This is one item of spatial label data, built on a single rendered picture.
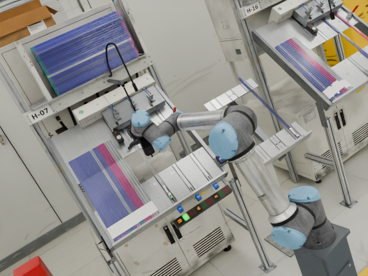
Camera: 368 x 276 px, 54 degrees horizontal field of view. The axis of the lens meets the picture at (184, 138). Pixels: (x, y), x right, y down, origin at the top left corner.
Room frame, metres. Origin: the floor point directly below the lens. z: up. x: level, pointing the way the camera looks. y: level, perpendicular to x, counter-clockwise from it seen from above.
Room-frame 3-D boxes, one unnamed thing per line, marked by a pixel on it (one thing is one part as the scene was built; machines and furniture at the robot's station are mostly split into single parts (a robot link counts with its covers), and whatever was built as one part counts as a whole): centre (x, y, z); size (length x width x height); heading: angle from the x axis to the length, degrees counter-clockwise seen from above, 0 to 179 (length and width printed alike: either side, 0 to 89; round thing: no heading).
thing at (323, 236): (1.16, -0.34, 0.60); 0.15 x 0.15 x 0.10
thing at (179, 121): (1.39, -0.13, 1.12); 0.49 x 0.11 x 0.12; 42
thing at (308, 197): (1.16, -0.33, 0.72); 0.13 x 0.12 x 0.14; 132
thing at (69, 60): (2.06, 0.30, 1.52); 0.51 x 0.13 x 0.27; 108
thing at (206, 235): (2.15, 0.39, 0.31); 0.70 x 0.65 x 0.62; 108
